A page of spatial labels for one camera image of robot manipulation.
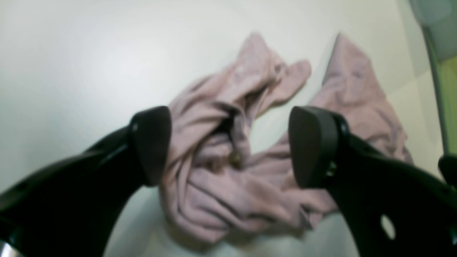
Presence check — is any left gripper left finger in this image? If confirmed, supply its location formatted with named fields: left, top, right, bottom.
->
left=0, top=106, right=172, bottom=257

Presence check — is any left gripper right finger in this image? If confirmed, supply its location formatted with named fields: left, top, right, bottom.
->
left=288, top=107, right=457, bottom=257

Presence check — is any mauve t-shirt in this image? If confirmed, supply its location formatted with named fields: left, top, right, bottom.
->
left=160, top=34, right=413, bottom=244

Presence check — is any grey rounded bin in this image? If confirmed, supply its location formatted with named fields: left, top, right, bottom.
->
left=409, top=0, right=457, bottom=61

